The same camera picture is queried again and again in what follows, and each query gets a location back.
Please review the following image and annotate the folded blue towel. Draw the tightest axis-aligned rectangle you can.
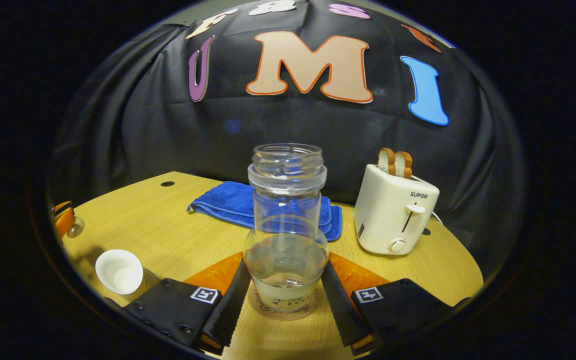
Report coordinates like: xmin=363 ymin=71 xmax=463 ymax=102
xmin=186 ymin=181 xmax=343 ymax=242

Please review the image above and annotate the round cork coaster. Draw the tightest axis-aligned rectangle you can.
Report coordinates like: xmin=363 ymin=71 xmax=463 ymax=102
xmin=247 ymin=280 xmax=321 ymax=321

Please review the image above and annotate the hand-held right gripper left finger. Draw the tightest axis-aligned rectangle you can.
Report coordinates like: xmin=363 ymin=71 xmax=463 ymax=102
xmin=118 ymin=252 xmax=252 ymax=351

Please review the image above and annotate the white toaster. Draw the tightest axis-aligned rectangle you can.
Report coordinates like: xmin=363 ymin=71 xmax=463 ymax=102
xmin=353 ymin=164 xmax=440 ymax=256

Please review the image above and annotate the clear water bottle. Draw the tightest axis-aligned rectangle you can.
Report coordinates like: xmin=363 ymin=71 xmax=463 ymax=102
xmin=243 ymin=143 xmax=330 ymax=313

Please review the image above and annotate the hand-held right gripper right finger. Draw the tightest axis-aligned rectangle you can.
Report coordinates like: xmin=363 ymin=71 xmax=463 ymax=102
xmin=320 ymin=254 xmax=471 ymax=355

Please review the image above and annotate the beige teacup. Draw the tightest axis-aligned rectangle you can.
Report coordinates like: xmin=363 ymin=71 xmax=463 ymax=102
xmin=95 ymin=249 xmax=145 ymax=296

